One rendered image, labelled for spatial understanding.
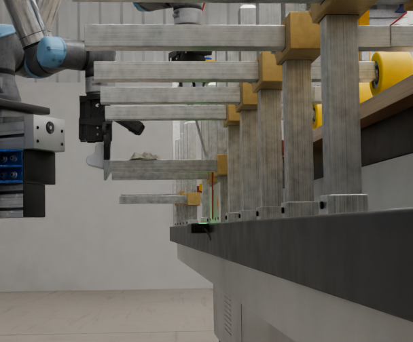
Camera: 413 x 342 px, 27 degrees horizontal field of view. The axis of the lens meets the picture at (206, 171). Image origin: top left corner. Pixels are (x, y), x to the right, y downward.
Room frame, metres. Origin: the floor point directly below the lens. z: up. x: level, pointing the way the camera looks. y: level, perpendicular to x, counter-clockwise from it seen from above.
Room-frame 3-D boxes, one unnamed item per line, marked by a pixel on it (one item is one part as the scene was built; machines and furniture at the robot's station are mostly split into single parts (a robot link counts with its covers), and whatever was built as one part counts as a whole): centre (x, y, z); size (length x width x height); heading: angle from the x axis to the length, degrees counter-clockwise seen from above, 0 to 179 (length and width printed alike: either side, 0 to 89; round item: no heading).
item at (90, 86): (2.12, 0.26, 1.05); 0.08 x 0.08 x 0.05
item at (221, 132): (2.19, -0.05, 0.93); 0.03 x 0.03 x 0.48; 5
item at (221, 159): (2.17, -0.05, 0.85); 0.13 x 0.06 x 0.05; 5
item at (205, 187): (2.70, 0.00, 0.93); 0.05 x 0.04 x 0.45; 5
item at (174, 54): (2.22, 0.05, 1.16); 0.09 x 0.08 x 0.12; 25
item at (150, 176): (2.39, 0.05, 0.84); 0.43 x 0.03 x 0.04; 95
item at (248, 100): (1.67, -0.09, 0.95); 0.13 x 0.06 x 0.05; 5
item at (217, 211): (2.22, -0.02, 0.75); 0.26 x 0.01 x 0.10; 5
